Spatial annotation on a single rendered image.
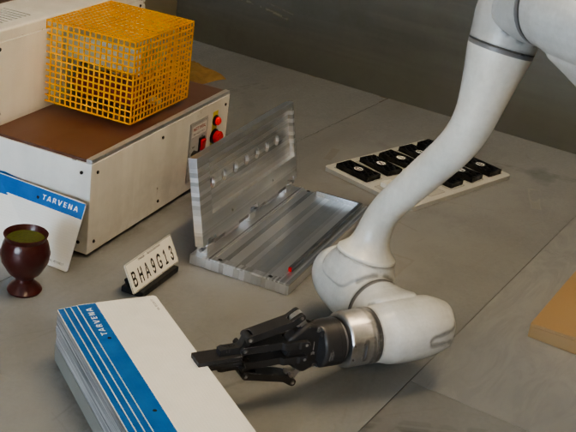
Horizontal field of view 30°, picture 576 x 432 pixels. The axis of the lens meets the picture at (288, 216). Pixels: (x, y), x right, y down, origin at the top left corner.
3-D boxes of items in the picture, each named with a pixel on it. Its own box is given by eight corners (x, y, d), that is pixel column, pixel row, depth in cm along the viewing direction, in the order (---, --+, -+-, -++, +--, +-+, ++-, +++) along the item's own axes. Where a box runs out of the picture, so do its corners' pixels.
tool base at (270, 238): (287, 296, 197) (290, 278, 196) (189, 263, 204) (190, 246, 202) (369, 216, 235) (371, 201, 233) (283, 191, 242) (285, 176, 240)
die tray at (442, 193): (410, 212, 240) (411, 207, 240) (323, 170, 256) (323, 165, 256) (510, 178, 267) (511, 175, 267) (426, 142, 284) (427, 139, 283)
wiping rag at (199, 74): (233, 81, 310) (234, 75, 309) (180, 86, 300) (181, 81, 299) (193, 58, 326) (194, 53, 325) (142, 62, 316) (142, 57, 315)
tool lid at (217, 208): (196, 159, 195) (188, 158, 196) (204, 255, 202) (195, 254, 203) (293, 101, 233) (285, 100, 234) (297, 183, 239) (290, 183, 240)
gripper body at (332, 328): (352, 328, 162) (298, 337, 158) (344, 375, 165) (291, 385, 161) (328, 304, 168) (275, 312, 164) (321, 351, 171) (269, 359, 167)
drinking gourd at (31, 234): (-9, 297, 183) (-9, 238, 179) (10, 274, 191) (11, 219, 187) (39, 306, 183) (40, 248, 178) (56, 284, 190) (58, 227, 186)
